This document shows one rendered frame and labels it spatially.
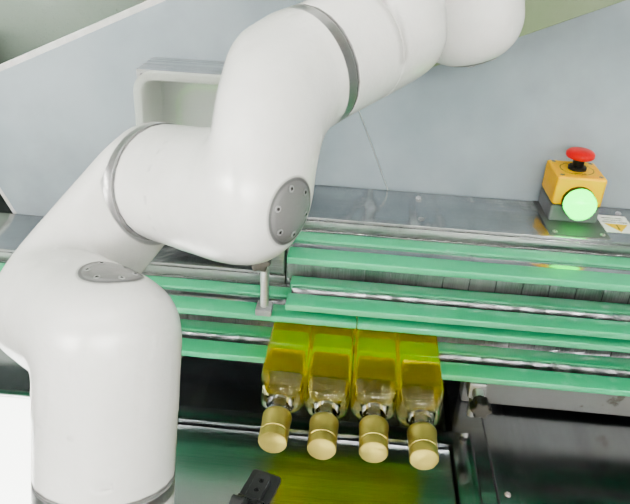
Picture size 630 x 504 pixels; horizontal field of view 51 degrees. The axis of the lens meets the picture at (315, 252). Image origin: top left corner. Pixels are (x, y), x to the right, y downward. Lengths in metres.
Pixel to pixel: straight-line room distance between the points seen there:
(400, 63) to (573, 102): 0.59
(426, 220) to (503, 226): 0.11
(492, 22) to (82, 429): 0.43
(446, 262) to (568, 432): 0.38
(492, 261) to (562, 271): 0.09
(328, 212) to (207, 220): 0.59
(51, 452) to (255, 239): 0.16
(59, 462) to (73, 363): 0.06
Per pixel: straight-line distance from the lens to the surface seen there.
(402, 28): 0.49
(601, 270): 0.97
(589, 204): 1.00
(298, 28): 0.44
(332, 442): 0.79
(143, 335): 0.37
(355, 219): 0.94
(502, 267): 0.91
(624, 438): 1.17
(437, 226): 0.95
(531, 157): 1.06
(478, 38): 0.59
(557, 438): 1.13
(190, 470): 0.95
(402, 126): 1.02
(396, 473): 0.95
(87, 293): 0.38
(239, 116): 0.37
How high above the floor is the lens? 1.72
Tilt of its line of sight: 61 degrees down
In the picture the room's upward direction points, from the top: 170 degrees counter-clockwise
